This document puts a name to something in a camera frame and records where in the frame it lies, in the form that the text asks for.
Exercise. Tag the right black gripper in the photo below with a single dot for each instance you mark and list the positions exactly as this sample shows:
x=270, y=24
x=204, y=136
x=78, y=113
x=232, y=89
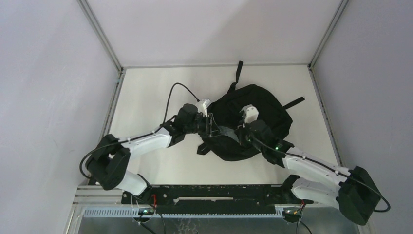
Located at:
x=242, y=128

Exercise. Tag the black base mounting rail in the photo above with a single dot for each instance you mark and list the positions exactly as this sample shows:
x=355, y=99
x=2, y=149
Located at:
x=214, y=198

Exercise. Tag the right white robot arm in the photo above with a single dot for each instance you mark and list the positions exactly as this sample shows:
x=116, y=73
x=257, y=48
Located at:
x=351, y=191

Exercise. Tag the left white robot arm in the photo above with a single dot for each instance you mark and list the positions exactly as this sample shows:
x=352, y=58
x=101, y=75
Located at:
x=108, y=162

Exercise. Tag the white slotted cable duct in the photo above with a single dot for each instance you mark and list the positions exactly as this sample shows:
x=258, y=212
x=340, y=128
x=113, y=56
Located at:
x=119, y=212

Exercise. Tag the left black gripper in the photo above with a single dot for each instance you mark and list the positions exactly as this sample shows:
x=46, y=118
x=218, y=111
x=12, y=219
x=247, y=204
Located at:
x=214, y=130

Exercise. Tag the black student backpack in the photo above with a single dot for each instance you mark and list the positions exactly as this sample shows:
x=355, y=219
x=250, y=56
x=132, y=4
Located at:
x=227, y=114

